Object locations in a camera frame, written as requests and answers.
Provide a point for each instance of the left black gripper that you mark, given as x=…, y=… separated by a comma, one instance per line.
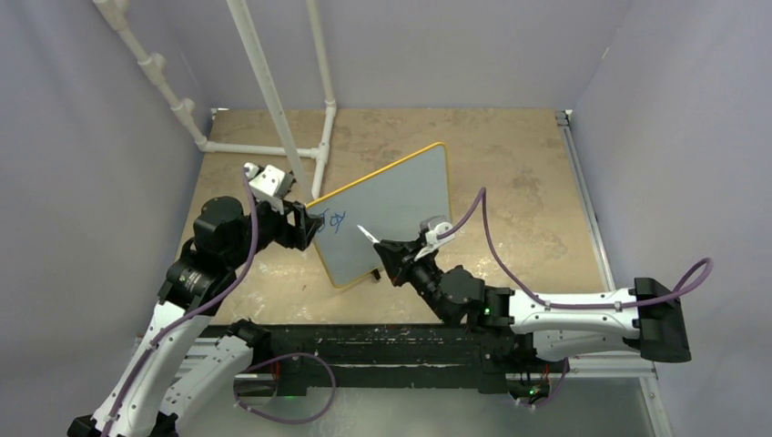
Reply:
x=301, y=232

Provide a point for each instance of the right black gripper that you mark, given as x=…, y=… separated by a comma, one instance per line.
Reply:
x=399, y=258

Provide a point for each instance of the whiteboard marker pen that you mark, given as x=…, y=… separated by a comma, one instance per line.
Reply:
x=370, y=237

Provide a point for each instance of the yellow framed whiteboard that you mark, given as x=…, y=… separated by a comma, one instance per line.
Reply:
x=390, y=203

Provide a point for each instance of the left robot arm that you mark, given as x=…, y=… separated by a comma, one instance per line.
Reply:
x=150, y=399

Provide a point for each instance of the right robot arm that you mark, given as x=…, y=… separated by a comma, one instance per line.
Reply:
x=647, y=317

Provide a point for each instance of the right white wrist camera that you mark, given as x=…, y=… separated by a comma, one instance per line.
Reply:
x=434, y=233

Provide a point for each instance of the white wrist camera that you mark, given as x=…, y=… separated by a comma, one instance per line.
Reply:
x=434, y=233
x=269, y=185

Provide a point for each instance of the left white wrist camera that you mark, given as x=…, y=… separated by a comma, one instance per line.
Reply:
x=269, y=185

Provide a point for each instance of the aluminium table frame rail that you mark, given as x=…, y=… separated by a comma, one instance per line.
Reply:
x=600, y=355

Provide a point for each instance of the white PVC pipe frame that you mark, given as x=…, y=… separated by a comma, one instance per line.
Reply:
x=308, y=164

